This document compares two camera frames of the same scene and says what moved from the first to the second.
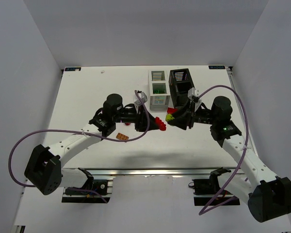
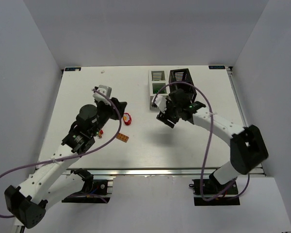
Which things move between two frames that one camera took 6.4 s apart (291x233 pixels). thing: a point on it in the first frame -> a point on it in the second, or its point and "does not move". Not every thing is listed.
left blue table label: (72, 69) does not move
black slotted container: (180, 81) does not move
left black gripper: (140, 122) -> (114, 107)
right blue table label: (217, 67) does not move
